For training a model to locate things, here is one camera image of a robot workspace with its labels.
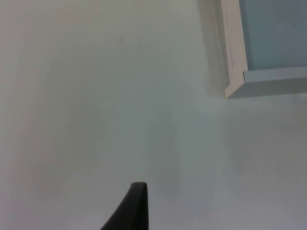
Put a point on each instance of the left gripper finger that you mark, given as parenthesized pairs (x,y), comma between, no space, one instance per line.
(134,208)

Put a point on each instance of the grey drawer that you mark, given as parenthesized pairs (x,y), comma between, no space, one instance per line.
(268,36)

